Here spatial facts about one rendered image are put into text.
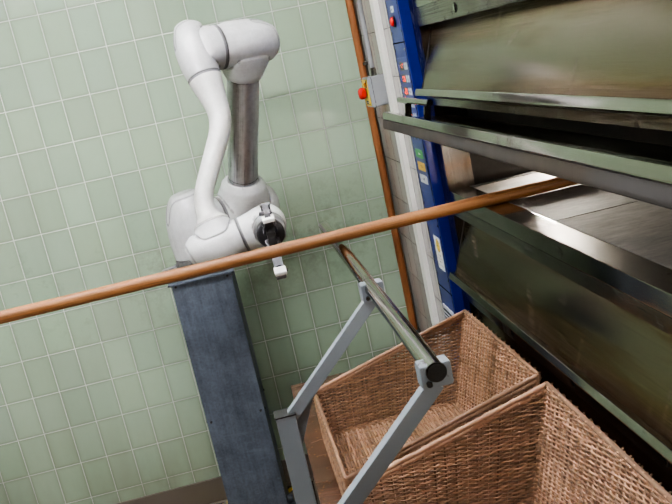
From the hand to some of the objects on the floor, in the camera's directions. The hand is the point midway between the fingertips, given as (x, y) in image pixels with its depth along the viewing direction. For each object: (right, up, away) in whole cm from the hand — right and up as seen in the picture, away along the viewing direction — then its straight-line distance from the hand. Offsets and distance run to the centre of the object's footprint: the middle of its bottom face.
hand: (274, 246), depth 210 cm
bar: (+32, -120, -11) cm, 125 cm away
